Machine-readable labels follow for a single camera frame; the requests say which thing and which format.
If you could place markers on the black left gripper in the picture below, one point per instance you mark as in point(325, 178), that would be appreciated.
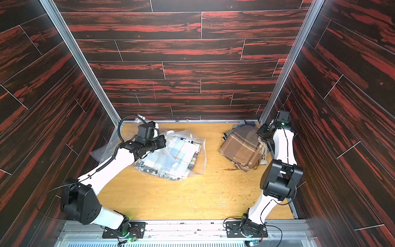
point(162, 143)

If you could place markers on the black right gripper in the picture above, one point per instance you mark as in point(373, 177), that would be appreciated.
point(264, 132)

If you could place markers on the clear plastic vacuum bag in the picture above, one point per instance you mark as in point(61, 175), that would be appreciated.
point(190, 135)

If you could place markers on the brown plaid scarf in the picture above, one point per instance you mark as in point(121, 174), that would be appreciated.
point(245, 149)

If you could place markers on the dark blue grey plaid scarf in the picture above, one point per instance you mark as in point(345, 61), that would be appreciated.
point(243, 123)

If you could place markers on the black white herringbone scarf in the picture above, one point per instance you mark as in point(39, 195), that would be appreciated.
point(227, 134)

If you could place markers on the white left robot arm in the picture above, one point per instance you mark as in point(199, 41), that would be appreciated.
point(79, 196)

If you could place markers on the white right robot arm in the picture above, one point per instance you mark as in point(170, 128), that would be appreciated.
point(280, 179)

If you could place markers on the grey brown tartan scarf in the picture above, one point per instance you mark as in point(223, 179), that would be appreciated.
point(195, 166)

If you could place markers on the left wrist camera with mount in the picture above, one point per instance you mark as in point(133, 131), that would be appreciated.
point(153, 130)

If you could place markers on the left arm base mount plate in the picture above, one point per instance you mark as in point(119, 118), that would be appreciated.
point(132, 230)

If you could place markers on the aluminium corner frame post right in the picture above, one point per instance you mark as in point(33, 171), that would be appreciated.
point(294, 52)

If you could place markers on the aluminium corner frame post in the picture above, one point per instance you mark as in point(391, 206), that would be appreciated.
point(66, 35)
point(294, 52)

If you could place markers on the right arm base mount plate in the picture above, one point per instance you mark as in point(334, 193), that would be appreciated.
point(236, 229)

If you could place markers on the aluminium corner frame post left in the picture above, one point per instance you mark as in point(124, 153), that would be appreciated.
point(66, 35)

